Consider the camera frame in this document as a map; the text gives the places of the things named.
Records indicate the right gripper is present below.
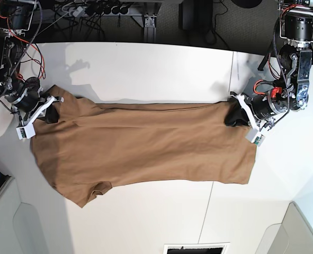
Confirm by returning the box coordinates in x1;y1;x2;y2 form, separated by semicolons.
5;88;64;126

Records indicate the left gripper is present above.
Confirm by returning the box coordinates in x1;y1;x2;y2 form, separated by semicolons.
225;91;290;131

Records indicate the brown t-shirt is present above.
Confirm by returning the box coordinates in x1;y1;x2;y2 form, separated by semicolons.
31;86;256;207

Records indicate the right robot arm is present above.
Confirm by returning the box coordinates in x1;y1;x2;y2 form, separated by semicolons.
0;1;62;127

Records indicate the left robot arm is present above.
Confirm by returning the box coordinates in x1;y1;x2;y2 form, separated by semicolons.
224;1;313;131

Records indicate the white power strip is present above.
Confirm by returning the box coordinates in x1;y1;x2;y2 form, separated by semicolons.
61;6;85;18

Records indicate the black power adapter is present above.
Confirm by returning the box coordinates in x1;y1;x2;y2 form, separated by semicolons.
179;0;195;31

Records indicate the aluminium table leg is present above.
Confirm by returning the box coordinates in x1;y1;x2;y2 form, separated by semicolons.
144;15;157;43

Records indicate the white framed floor vent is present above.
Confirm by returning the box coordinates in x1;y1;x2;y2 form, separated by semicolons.
163;242;230;254

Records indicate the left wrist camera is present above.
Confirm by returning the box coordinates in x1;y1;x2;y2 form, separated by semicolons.
246;129;265;147

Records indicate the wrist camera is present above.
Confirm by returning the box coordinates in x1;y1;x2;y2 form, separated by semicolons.
16;123;35;140
246;129;265;147

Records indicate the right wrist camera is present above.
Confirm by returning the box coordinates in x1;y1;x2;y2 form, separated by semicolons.
16;123;35;140

